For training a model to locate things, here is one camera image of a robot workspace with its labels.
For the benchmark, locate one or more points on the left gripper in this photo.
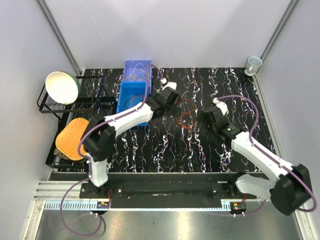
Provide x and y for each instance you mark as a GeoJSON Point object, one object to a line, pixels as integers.
{"type": "Point", "coordinates": [173, 109]}

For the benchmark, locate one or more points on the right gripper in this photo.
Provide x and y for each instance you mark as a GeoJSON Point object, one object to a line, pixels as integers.
{"type": "Point", "coordinates": [201, 118]}

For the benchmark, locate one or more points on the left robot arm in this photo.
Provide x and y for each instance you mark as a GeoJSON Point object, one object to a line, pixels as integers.
{"type": "Point", "coordinates": [100, 135]}

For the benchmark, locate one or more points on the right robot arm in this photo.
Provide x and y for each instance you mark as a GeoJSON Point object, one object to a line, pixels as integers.
{"type": "Point", "coordinates": [287, 186]}

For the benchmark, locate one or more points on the blue plastic bin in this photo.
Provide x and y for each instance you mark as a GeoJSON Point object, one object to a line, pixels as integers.
{"type": "Point", "coordinates": [130, 94]}

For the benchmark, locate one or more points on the light purple plastic bin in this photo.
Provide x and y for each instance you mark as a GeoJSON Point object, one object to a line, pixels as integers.
{"type": "Point", "coordinates": [137, 71]}

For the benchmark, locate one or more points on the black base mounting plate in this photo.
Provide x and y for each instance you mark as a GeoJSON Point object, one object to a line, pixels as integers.
{"type": "Point", "coordinates": [165, 191]}

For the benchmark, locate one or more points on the white mug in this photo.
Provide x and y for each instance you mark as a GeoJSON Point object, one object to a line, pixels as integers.
{"type": "Point", "coordinates": [252, 66]}

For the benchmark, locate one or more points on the white bowl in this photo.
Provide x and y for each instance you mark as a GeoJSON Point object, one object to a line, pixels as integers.
{"type": "Point", "coordinates": [63, 87]}

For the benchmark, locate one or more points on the orange woven basket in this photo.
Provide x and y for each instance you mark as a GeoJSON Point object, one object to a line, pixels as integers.
{"type": "Point", "coordinates": [69, 138]}

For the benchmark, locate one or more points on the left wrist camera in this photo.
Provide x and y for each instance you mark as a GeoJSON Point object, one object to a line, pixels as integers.
{"type": "Point", "coordinates": [168, 84]}

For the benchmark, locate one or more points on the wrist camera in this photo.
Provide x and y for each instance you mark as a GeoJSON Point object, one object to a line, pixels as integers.
{"type": "Point", "coordinates": [221, 105]}
{"type": "Point", "coordinates": [168, 84]}

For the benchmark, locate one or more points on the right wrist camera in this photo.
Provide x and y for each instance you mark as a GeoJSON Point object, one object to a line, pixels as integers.
{"type": "Point", "coordinates": [221, 105]}

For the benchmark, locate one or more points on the black wire dish rack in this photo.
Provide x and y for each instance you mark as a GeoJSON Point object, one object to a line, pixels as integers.
{"type": "Point", "coordinates": [98, 95]}

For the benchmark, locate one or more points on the aluminium frame rail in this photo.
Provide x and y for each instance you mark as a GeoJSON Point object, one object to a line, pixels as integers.
{"type": "Point", "coordinates": [63, 195]}

